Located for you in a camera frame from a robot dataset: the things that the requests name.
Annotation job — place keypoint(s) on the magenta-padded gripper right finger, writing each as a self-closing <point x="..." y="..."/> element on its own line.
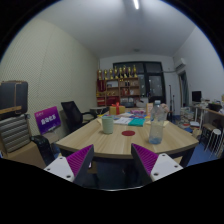
<point x="146" y="159"/>

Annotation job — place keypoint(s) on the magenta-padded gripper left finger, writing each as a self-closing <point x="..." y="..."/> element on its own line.
<point x="78" y="160"/>

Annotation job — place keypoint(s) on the clear plastic water bottle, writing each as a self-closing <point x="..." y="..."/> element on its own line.
<point x="156" y="130"/>

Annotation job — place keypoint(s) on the black bag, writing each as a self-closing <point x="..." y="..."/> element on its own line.
<point x="43" y="149"/>

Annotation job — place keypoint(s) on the teal book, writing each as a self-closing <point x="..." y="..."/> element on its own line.
<point x="136" y="122"/>

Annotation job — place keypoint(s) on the pale yellow notebook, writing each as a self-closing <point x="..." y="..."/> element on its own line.
<point x="166" y="123"/>

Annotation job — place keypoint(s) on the colourful blue book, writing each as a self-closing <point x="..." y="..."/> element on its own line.
<point x="138" y="116"/>

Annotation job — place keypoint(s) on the yellow paper sheet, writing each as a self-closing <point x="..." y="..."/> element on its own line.
<point x="99" y="120"/>

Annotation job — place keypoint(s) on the pale green cup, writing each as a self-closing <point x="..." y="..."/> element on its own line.
<point x="107" y="126"/>

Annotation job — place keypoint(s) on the white paper booklet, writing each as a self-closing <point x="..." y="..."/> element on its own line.
<point x="122" y="120"/>

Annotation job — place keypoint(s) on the black office chair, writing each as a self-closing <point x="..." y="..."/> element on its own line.
<point x="71" y="113"/>

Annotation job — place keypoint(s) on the pink box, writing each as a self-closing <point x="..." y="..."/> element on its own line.
<point x="138" y="112"/>

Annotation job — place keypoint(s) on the small orange carton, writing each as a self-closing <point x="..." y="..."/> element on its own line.
<point x="149" y="109"/>

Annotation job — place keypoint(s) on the purple sign board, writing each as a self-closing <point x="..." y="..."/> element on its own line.
<point x="47" y="120"/>

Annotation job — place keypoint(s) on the small round side table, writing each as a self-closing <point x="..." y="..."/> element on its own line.
<point x="98" y="109"/>

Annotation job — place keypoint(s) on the pink flowers in white pot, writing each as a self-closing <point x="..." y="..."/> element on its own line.
<point x="164" y="107"/>

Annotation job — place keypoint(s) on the yellow gift box red ribbon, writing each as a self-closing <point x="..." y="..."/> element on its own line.
<point x="116" y="110"/>

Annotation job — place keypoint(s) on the dark metal stool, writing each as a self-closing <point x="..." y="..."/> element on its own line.
<point x="206" y="128"/>

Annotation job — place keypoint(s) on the grey striped suitcase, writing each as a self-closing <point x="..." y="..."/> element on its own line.
<point x="14" y="133"/>

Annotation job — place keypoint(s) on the white stool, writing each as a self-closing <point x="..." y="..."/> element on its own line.
<point x="215" y="138"/>

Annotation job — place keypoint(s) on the wooden shelf unit with trophies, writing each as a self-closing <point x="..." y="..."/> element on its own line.
<point x="116" y="90"/>

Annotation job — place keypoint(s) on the black framed glass door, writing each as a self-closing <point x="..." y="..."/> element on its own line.
<point x="155" y="83"/>

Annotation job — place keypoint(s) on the computer monitor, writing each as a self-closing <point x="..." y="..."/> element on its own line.
<point x="196" y="96"/>

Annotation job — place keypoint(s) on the wooden side desk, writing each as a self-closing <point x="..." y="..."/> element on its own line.
<point x="213" y="111"/>

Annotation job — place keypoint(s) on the black suitcase tan trim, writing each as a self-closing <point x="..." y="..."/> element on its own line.
<point x="12" y="98"/>

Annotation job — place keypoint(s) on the white air conditioner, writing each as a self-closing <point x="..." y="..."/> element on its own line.
<point x="180" y="64"/>

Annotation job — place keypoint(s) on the long ceiling light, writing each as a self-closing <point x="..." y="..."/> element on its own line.
<point x="136" y="4"/>

